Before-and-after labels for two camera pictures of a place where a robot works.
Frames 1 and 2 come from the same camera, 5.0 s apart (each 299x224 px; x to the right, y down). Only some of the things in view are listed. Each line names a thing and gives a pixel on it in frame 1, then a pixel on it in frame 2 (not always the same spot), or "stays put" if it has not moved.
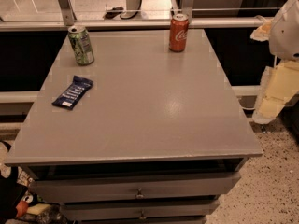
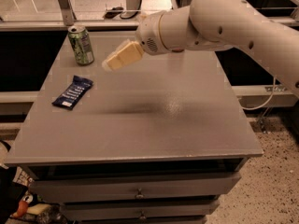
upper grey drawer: [137, 189] stays put
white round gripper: [286, 32] → [149, 34]
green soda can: [80, 46] stays put
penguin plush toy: [22, 205] stays put
